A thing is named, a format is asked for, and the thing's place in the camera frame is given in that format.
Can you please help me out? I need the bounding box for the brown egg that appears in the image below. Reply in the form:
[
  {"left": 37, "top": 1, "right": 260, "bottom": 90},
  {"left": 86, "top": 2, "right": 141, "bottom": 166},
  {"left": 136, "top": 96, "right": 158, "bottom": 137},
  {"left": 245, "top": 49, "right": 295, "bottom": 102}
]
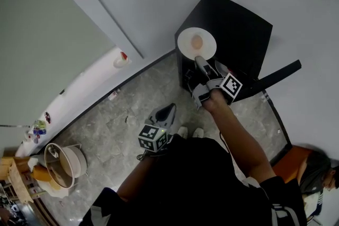
[{"left": 190, "top": 35, "right": 204, "bottom": 50}]

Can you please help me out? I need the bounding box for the white plate with peach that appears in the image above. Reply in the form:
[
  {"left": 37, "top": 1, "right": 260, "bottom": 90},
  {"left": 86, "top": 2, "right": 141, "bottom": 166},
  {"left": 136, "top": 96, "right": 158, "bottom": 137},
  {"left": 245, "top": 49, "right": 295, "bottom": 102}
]
[{"left": 176, "top": 26, "right": 217, "bottom": 60}]

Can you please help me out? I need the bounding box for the yellow cushion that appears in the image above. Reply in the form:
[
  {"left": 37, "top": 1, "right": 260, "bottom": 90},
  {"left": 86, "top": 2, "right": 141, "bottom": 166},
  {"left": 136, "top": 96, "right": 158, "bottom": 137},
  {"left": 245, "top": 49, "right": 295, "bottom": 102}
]
[{"left": 50, "top": 179, "right": 63, "bottom": 191}]

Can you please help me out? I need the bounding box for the person's right forearm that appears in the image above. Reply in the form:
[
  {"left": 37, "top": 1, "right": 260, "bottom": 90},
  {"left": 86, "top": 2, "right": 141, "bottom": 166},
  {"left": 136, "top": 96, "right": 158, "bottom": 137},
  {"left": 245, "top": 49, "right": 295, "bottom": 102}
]
[{"left": 203, "top": 89, "right": 278, "bottom": 185}]

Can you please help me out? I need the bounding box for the person's left white shoe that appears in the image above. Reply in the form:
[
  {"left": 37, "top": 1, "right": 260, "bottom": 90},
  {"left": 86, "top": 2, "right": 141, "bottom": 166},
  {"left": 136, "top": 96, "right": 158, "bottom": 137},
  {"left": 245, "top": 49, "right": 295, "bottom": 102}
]
[{"left": 176, "top": 126, "right": 189, "bottom": 138}]

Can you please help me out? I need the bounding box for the white spray bottle red top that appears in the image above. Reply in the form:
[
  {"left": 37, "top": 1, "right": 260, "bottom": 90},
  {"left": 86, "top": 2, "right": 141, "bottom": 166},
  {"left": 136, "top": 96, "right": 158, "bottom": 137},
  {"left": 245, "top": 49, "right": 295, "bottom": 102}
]
[{"left": 113, "top": 51, "right": 132, "bottom": 69}]

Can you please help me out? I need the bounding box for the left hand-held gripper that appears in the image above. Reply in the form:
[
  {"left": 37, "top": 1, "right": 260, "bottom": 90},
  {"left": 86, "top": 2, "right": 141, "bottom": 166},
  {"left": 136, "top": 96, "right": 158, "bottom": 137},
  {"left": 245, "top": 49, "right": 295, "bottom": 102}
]
[{"left": 138, "top": 103, "right": 177, "bottom": 153}]

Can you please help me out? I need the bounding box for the orange sofa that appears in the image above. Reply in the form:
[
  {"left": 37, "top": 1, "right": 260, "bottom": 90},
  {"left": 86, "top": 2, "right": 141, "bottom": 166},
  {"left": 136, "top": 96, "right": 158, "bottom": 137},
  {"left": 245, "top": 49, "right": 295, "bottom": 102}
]
[{"left": 270, "top": 145, "right": 315, "bottom": 185}]

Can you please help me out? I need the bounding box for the orange cushion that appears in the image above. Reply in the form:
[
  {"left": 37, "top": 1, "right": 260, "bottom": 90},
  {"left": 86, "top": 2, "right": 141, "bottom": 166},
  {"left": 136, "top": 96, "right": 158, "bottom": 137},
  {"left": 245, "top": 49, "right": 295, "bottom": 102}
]
[{"left": 32, "top": 166, "right": 52, "bottom": 182}]

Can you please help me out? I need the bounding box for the small white bottle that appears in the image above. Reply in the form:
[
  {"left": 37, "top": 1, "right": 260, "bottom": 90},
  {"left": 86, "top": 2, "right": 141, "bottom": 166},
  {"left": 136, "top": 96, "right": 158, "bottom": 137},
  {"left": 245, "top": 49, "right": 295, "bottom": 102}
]
[{"left": 108, "top": 88, "right": 121, "bottom": 101}]

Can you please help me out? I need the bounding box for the round beige bin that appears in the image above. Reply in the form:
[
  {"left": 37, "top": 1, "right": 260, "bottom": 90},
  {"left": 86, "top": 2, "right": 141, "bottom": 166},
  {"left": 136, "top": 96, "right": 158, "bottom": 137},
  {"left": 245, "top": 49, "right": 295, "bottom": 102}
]
[{"left": 44, "top": 142, "right": 88, "bottom": 189}]

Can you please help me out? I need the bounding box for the person's left forearm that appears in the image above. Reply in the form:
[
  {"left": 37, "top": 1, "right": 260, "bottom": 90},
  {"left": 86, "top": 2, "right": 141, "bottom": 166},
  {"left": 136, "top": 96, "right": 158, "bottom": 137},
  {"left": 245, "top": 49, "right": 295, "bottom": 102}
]
[{"left": 116, "top": 155, "right": 157, "bottom": 203}]

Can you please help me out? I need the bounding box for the black mini fridge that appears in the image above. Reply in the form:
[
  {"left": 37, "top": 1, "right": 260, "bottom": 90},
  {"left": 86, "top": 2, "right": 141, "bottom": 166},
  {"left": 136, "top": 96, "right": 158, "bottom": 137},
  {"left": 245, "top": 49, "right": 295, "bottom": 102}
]
[{"left": 174, "top": 0, "right": 302, "bottom": 104}]

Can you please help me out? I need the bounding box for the small white container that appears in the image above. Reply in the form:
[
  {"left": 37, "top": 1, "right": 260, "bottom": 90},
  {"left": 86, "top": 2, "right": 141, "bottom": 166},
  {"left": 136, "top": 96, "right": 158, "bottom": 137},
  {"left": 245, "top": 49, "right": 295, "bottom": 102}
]
[{"left": 25, "top": 133, "right": 40, "bottom": 144}]

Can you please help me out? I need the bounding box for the metal wire rack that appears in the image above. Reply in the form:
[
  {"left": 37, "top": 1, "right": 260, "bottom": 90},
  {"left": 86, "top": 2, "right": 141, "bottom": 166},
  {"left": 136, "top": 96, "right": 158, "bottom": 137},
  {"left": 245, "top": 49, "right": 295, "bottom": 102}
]
[{"left": 0, "top": 182, "right": 27, "bottom": 226}]

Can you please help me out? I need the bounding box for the person's black clothing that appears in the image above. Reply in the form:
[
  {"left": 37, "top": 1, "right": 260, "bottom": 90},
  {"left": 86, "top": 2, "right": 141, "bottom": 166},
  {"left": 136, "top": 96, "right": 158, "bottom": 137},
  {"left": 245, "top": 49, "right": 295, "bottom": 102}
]
[{"left": 79, "top": 136, "right": 308, "bottom": 226}]

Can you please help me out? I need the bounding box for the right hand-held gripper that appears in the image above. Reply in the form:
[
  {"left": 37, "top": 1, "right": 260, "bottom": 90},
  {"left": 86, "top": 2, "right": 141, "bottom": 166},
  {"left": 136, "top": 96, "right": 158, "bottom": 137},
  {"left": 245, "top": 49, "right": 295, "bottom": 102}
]
[{"left": 192, "top": 57, "right": 243, "bottom": 111}]

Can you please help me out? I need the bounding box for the white window ledge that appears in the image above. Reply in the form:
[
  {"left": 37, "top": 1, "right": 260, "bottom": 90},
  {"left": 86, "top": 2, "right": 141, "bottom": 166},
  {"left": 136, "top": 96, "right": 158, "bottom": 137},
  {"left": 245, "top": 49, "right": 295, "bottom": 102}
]
[{"left": 14, "top": 46, "right": 132, "bottom": 158}]

